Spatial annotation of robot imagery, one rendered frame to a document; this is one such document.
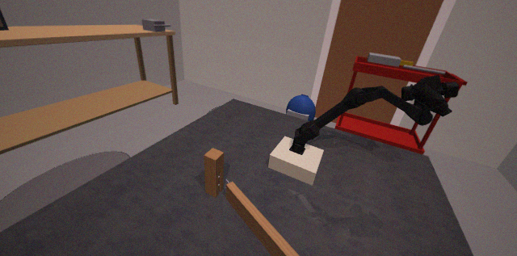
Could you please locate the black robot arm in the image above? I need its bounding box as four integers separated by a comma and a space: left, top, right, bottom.
289, 75, 452, 155

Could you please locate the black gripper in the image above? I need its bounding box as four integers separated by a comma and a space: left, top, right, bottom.
401, 82, 459, 101

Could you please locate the brown wooden post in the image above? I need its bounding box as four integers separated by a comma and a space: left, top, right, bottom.
204, 148, 224, 198

